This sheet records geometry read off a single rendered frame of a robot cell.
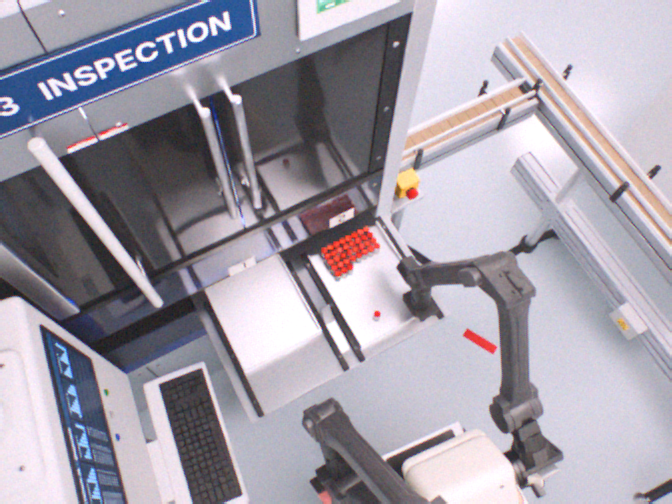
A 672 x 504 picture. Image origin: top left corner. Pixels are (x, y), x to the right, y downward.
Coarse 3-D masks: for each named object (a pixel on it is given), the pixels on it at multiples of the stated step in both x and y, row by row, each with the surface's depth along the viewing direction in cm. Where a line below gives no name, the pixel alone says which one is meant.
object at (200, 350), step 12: (204, 336) 217; (180, 348) 215; (192, 348) 221; (204, 348) 228; (156, 360) 213; (168, 360) 219; (180, 360) 226; (192, 360) 233; (204, 360) 240; (216, 360) 248; (132, 372) 211; (144, 372) 217; (156, 372) 223; (168, 372) 230; (132, 384) 221; (144, 396) 240; (144, 408) 254
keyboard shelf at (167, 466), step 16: (192, 368) 191; (144, 384) 189; (208, 384) 189; (160, 400) 187; (160, 416) 185; (160, 432) 183; (224, 432) 183; (160, 448) 182; (176, 448) 181; (160, 464) 180; (176, 464) 179; (160, 480) 178; (176, 480) 178; (240, 480) 178; (176, 496) 176; (240, 496) 176
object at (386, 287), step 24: (384, 240) 201; (312, 264) 195; (360, 264) 198; (384, 264) 198; (336, 288) 194; (360, 288) 194; (384, 288) 195; (408, 288) 195; (360, 312) 191; (384, 312) 191; (408, 312) 192; (360, 336) 188
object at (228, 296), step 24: (264, 264) 197; (216, 288) 193; (240, 288) 194; (264, 288) 194; (288, 288) 194; (216, 312) 187; (240, 312) 190; (264, 312) 191; (288, 312) 191; (240, 336) 187; (264, 336) 187; (288, 336) 188; (312, 336) 186; (240, 360) 182; (264, 360) 182
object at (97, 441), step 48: (0, 336) 118; (48, 336) 128; (0, 384) 111; (48, 384) 119; (96, 384) 150; (48, 432) 112; (96, 432) 137; (0, 480) 104; (48, 480) 108; (96, 480) 125; (144, 480) 164
